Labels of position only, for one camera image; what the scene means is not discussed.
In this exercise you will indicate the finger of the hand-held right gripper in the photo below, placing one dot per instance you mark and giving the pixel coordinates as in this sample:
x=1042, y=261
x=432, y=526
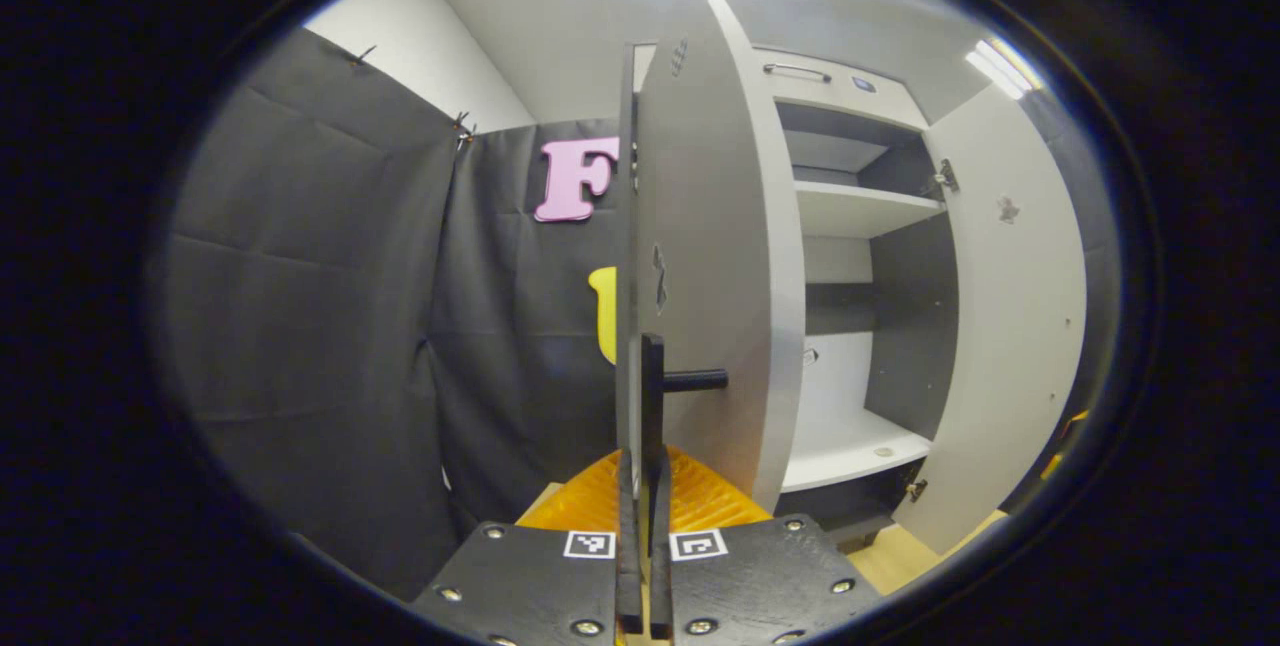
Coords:
x=1060, y=461

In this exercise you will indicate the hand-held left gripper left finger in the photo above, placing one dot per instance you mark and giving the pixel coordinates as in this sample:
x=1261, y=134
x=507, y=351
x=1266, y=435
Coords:
x=630, y=566

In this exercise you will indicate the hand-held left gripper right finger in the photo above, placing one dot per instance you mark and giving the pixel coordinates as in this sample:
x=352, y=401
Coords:
x=660, y=576

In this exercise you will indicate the grey cabinet door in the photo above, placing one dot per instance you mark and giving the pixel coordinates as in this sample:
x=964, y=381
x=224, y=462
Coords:
x=715, y=226
x=1010, y=326

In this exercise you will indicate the grey double-door shoe cabinet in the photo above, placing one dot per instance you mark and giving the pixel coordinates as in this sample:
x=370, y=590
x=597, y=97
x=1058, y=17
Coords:
x=910, y=326

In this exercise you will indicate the white cabinet shelf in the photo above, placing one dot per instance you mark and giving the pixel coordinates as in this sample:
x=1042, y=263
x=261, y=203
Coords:
x=860, y=208
x=850, y=446

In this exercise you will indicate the grey cabinet drawer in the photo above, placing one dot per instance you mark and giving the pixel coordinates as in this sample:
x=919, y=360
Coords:
x=850, y=91

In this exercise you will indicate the black backdrop cloth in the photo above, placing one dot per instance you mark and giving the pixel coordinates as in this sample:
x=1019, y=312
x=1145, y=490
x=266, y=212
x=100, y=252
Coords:
x=320, y=326

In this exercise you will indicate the small ceiling light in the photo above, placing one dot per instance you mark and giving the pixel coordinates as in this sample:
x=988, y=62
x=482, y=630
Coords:
x=1003, y=68

